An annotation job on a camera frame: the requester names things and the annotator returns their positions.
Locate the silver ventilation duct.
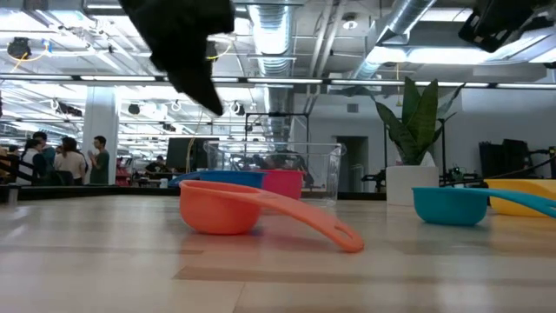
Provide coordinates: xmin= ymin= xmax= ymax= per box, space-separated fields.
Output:
xmin=246 ymin=0 xmax=297 ymax=144
xmin=350 ymin=0 xmax=438 ymax=82

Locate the black background equipment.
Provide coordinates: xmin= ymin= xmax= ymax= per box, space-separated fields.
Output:
xmin=477 ymin=137 xmax=556 ymax=180

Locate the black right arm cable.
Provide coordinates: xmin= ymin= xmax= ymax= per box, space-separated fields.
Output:
xmin=438 ymin=155 xmax=556 ymax=187

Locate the person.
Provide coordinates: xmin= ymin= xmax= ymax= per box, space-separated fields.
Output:
xmin=144 ymin=155 xmax=175 ymax=176
xmin=53 ymin=136 xmax=89 ymax=186
xmin=88 ymin=135 xmax=111 ymax=186
xmin=16 ymin=138 xmax=48 ymax=187
xmin=32 ymin=130 xmax=57 ymax=175

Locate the blue measuring cup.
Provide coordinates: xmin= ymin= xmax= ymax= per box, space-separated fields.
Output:
xmin=168 ymin=170 xmax=267 ymax=190

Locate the red measuring cup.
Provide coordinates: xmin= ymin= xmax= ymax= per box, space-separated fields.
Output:
xmin=260 ymin=169 xmax=305 ymax=201

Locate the teal measuring cup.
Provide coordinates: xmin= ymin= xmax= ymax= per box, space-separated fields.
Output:
xmin=411 ymin=186 xmax=556 ymax=227

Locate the green artificial plant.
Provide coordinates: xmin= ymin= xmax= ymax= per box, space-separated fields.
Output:
xmin=370 ymin=77 xmax=467 ymax=167

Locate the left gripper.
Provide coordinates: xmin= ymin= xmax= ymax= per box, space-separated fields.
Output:
xmin=119 ymin=0 xmax=236 ymax=117

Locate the orange measuring cup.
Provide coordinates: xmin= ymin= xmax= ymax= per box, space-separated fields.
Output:
xmin=178 ymin=179 xmax=366 ymax=254

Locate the black background monitor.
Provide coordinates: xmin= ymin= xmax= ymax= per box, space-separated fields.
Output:
xmin=165 ymin=137 xmax=221 ymax=173

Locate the white plant pot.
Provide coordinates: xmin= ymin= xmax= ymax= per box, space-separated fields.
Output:
xmin=385 ymin=163 xmax=440 ymax=207

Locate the clear plastic basket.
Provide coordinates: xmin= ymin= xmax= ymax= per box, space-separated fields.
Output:
xmin=202 ymin=140 xmax=348 ymax=206

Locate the yellow measuring cup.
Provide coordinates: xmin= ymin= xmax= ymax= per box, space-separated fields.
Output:
xmin=483 ymin=178 xmax=556 ymax=218

